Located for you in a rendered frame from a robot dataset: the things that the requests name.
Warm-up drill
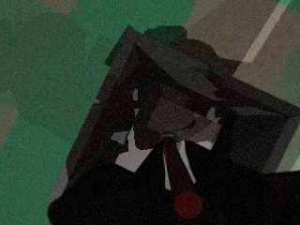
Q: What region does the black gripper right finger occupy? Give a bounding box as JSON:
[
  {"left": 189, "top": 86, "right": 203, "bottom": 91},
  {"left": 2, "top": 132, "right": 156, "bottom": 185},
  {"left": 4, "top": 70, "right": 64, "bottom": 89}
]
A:
[{"left": 185, "top": 140, "right": 300, "bottom": 225}]

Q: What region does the dark red peg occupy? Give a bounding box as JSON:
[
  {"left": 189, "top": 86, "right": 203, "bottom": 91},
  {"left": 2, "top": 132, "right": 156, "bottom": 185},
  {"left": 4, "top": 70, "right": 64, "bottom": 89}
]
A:
[{"left": 163, "top": 142, "right": 203, "bottom": 218}]

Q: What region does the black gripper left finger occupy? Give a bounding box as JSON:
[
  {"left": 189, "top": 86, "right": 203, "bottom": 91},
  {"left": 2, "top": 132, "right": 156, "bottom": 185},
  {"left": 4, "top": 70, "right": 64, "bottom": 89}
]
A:
[{"left": 47, "top": 143, "right": 165, "bottom": 225}]

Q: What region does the dark grey open box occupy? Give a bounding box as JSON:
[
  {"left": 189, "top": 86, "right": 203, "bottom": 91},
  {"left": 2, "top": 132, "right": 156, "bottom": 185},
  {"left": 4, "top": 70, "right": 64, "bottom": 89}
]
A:
[{"left": 47, "top": 28, "right": 300, "bottom": 203}]

